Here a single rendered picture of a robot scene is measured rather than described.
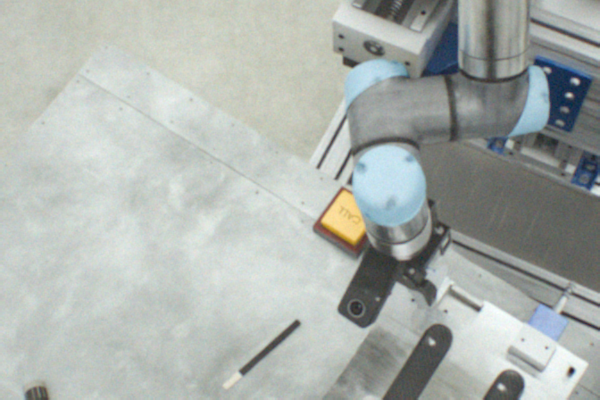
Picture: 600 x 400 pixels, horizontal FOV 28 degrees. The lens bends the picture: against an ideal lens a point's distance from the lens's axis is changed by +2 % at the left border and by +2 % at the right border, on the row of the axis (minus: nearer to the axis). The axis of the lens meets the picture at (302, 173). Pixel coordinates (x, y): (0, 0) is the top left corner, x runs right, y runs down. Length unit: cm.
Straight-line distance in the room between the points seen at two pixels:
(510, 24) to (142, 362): 75
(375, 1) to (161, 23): 123
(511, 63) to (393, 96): 13
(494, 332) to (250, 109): 127
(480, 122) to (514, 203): 113
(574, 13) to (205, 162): 58
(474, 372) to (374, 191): 44
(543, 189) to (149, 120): 93
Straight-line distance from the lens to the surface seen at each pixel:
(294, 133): 272
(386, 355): 161
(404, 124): 130
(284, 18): 287
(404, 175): 124
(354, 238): 171
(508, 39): 128
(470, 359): 161
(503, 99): 131
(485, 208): 243
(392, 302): 156
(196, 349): 171
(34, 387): 171
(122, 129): 186
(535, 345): 160
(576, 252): 242
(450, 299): 166
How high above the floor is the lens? 243
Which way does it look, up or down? 65 degrees down
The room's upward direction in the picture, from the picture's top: 5 degrees counter-clockwise
